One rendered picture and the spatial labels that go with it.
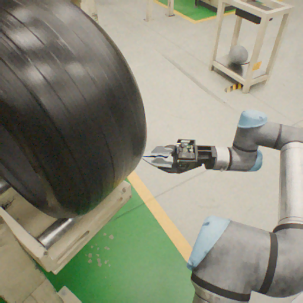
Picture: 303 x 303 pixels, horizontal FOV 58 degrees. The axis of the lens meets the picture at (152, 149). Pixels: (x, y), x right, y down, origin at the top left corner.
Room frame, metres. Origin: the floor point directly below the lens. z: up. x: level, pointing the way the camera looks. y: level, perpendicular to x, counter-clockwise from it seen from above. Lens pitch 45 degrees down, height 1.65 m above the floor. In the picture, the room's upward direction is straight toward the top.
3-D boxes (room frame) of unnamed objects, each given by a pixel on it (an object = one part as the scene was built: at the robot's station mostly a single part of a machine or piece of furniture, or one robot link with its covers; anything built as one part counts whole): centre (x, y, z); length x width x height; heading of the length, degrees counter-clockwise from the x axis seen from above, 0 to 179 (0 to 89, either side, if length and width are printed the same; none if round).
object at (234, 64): (2.79, -0.96, 0.40); 0.60 x 0.35 x 0.80; 32
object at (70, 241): (0.48, 0.22, 0.84); 0.36 x 0.09 x 0.06; 143
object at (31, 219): (0.57, 0.33, 0.80); 0.37 x 0.36 x 0.02; 53
